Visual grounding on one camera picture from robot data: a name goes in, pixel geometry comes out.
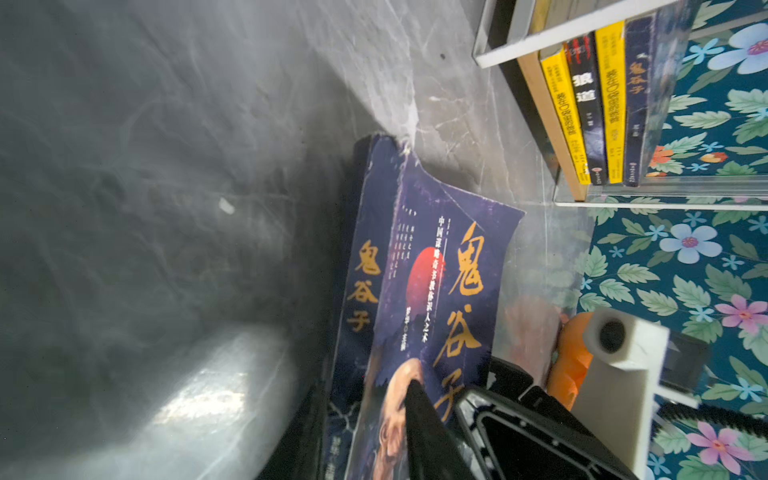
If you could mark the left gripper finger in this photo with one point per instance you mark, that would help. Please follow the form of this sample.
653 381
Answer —
431 452

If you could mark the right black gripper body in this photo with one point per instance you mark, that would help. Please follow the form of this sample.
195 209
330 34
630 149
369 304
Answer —
518 431

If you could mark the dark old man cover book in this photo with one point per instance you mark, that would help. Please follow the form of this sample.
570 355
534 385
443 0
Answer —
420 304

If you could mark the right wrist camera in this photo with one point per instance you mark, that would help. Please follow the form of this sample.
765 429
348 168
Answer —
634 362

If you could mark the black wolf cover book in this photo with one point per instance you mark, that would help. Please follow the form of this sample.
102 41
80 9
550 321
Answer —
581 55

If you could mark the orange shark plush toy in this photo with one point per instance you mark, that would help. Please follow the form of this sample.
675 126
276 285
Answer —
572 363

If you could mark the yellow book on lower shelf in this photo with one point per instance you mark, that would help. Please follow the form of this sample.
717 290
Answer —
556 72

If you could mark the yellow cartoon cover book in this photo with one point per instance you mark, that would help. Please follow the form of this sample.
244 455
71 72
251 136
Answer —
610 43

